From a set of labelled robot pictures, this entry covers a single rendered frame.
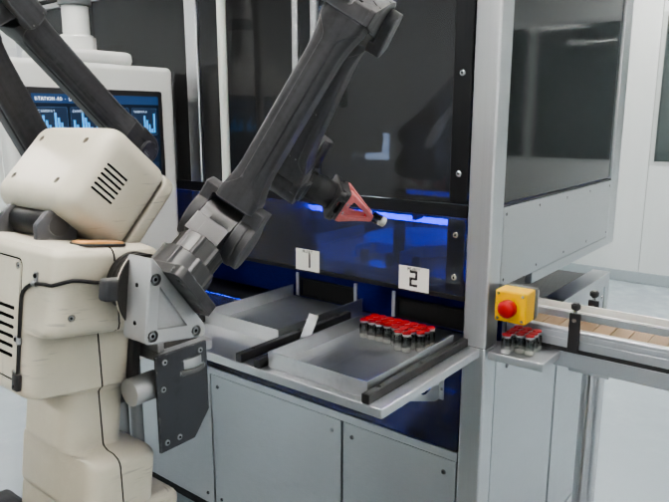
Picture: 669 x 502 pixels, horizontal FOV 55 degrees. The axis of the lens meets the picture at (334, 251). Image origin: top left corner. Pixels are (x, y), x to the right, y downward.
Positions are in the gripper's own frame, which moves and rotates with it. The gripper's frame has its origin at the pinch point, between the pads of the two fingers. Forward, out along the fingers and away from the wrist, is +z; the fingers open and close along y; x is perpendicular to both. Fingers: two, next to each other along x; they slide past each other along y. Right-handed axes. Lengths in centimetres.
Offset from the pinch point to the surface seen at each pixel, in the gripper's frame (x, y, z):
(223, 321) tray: 48, 17, -10
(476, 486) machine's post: 43, -14, 57
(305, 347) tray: 34.5, -1.2, 4.8
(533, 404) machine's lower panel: 30, 12, 77
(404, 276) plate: 14.0, 14.0, 22.2
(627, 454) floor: 62, 68, 184
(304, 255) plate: 30.4, 35.9, 4.5
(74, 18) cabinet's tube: 11, 67, -76
